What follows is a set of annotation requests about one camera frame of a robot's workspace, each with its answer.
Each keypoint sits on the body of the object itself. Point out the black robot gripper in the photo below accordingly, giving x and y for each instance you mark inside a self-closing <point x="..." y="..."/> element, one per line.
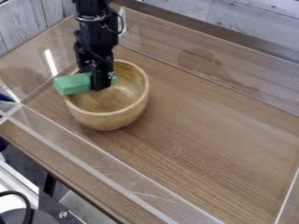
<point x="96" y="38"/>

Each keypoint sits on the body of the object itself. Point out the green rectangular block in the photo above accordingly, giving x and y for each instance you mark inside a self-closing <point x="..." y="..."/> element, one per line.
<point x="73" y="84"/>

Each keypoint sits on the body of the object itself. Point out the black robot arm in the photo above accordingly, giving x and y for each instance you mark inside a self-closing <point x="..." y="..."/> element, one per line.
<point x="90" y="8"/>

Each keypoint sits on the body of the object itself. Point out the light brown wooden bowl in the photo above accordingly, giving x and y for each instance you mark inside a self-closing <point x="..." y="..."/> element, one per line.
<point x="114" y="107"/>

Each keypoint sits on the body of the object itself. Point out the black table leg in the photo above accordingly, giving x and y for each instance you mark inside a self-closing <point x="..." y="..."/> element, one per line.
<point x="49" y="184"/>

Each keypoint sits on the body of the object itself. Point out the clear acrylic corner bracket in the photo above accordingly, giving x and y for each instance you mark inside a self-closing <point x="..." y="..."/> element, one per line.
<point x="121" y="21"/>

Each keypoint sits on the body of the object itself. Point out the clear acrylic tray wall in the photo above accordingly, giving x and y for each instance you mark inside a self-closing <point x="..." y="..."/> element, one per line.
<point x="144" y="173"/>

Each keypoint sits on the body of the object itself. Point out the grey metal base plate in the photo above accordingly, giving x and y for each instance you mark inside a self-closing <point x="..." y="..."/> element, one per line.
<point x="56" y="210"/>

